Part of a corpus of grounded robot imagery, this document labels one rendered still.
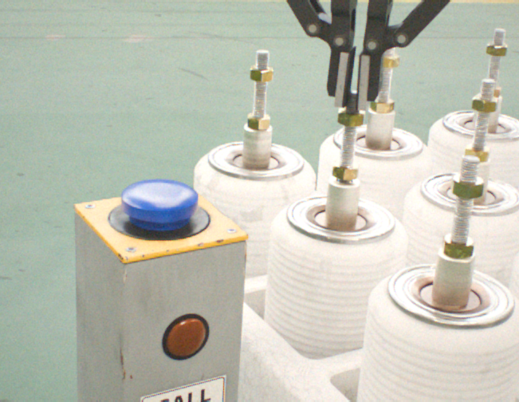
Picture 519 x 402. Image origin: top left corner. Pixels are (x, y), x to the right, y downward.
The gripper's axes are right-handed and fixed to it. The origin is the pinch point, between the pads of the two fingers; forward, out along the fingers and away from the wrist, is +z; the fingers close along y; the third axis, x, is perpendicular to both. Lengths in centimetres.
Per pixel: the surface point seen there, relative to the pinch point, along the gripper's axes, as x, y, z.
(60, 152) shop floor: 64, -51, 35
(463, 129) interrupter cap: 22.8, 6.9, 9.9
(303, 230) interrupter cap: -3.0, -2.0, 10.0
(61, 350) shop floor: 14.8, -28.0, 35.3
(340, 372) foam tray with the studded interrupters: -7.4, 2.0, 17.6
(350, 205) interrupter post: -0.7, 0.7, 8.7
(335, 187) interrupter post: -0.9, -0.5, 7.4
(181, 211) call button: -18.5, -5.6, 2.8
